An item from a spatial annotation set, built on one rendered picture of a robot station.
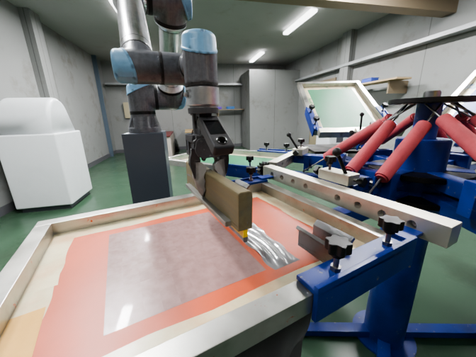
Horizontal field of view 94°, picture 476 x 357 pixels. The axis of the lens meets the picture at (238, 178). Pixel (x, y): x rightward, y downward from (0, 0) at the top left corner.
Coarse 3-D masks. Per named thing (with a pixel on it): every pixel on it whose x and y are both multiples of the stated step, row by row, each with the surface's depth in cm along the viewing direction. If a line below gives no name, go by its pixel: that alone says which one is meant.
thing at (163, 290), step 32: (288, 224) 66; (160, 256) 52; (192, 256) 52; (224, 256) 52; (256, 256) 51; (64, 288) 43; (96, 288) 43; (128, 288) 43; (160, 288) 43; (192, 288) 42; (224, 288) 42; (64, 320) 36; (96, 320) 36; (128, 320) 36; (160, 320) 36; (64, 352) 31; (96, 352) 31
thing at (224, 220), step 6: (186, 186) 66; (192, 186) 64; (192, 192) 61; (198, 192) 59; (198, 198) 56; (204, 198) 55; (204, 204) 53; (210, 204) 51; (210, 210) 49; (216, 210) 47; (216, 216) 46; (222, 216) 45; (222, 222) 43; (228, 222) 42
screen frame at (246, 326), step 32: (288, 192) 83; (64, 224) 64; (96, 224) 68; (352, 224) 58; (32, 256) 48; (0, 288) 39; (288, 288) 37; (0, 320) 34; (224, 320) 32; (256, 320) 32; (288, 320) 34; (160, 352) 28; (192, 352) 28; (224, 352) 29
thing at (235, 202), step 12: (192, 180) 65; (216, 180) 48; (228, 180) 47; (216, 192) 48; (228, 192) 42; (240, 192) 39; (216, 204) 49; (228, 204) 43; (240, 204) 39; (228, 216) 44; (240, 216) 40; (240, 228) 40
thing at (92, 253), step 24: (168, 216) 73; (192, 216) 73; (264, 216) 72; (288, 216) 71; (96, 240) 60; (120, 240) 60; (144, 240) 59; (168, 240) 59; (192, 240) 59; (72, 264) 50; (96, 264) 50; (120, 264) 50
